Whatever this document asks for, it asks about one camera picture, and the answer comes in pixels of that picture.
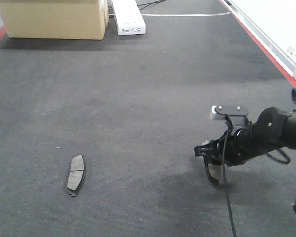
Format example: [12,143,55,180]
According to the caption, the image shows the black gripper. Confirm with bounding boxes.
[193,128,259,185]

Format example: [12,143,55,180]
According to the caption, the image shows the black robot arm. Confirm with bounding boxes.
[194,106,296,184]

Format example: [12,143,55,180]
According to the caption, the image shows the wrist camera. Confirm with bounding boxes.
[210,105,249,120]

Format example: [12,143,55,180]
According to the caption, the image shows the long white box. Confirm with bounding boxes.
[111,0,146,36]

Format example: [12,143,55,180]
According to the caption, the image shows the brake pad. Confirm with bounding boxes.
[202,139,222,185]
[67,155,85,198]

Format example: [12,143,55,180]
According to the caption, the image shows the large cardboard box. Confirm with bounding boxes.
[0,0,109,40]

